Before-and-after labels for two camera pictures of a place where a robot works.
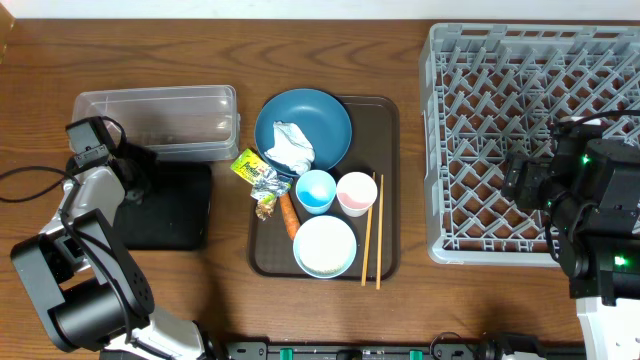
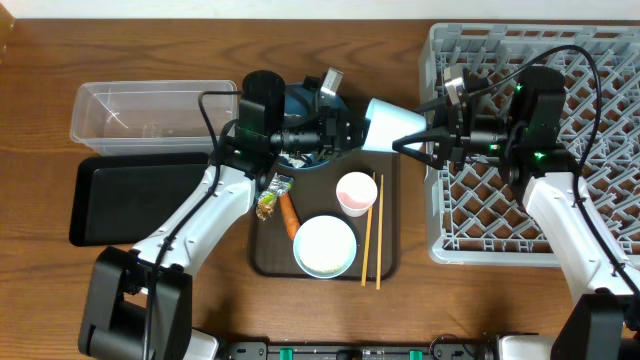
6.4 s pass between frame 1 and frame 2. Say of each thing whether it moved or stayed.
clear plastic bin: stayed
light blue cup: moved
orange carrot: stayed
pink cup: stayed
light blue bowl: stayed
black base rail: stayed
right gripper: moved
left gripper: moved
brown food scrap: stayed
